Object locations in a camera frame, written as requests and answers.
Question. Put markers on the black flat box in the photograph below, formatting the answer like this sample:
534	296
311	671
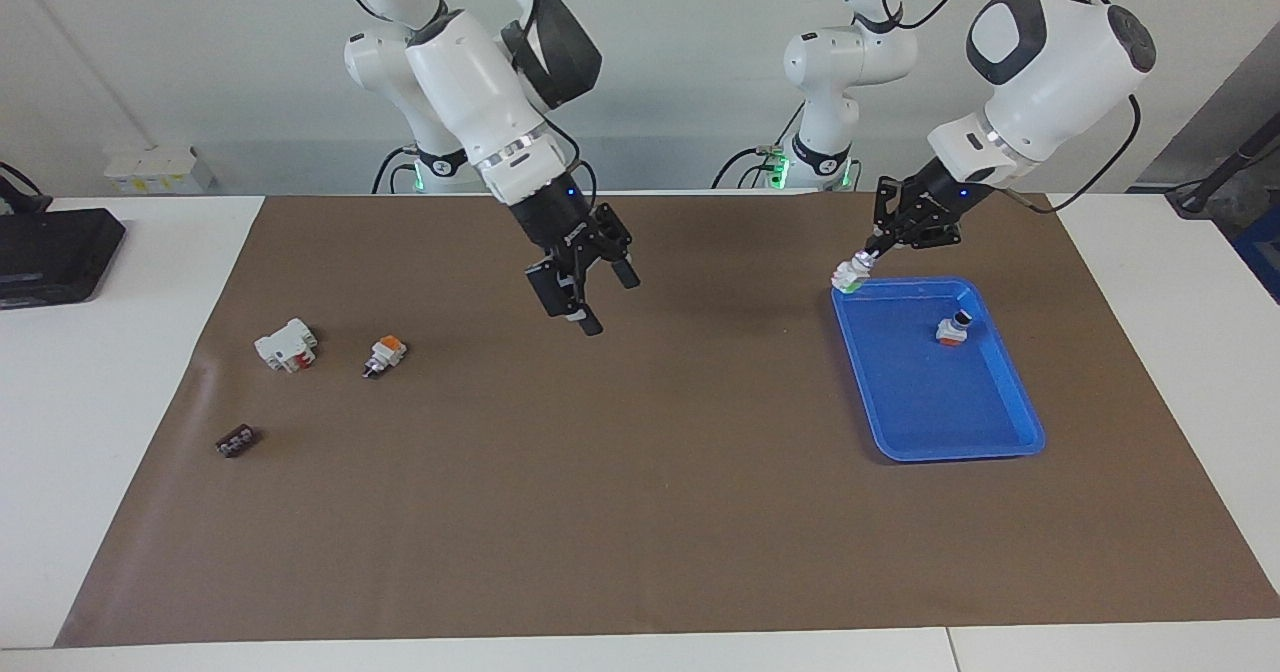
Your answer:
50	252

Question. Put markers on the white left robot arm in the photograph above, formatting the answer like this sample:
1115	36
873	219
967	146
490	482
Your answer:
1060	82

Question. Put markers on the white selector switch black knob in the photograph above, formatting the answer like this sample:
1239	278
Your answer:
952	330

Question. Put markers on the white orange selector switch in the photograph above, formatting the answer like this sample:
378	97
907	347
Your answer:
385	354
850	274

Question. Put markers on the brown paper table mat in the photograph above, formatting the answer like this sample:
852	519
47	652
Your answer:
640	502

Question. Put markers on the black slanted pole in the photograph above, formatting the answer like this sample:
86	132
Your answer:
1230	159

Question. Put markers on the blue crate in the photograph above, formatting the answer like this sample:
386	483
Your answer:
1265	252

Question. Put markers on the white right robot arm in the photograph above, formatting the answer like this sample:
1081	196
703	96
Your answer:
465	82

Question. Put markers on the blue plastic tray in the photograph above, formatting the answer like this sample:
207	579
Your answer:
940	402

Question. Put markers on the grey partition panel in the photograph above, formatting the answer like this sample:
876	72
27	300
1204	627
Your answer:
1255	102

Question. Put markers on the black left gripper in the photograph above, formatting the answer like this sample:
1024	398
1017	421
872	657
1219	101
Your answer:
950	197

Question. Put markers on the white power strip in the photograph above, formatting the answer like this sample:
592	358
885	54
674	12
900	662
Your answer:
160	167

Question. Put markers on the small dark connector block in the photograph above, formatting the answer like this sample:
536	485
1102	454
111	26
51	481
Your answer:
238	441

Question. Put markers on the white circuit breaker red lever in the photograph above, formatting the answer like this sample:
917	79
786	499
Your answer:
280	344

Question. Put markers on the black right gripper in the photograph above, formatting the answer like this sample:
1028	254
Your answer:
555	214

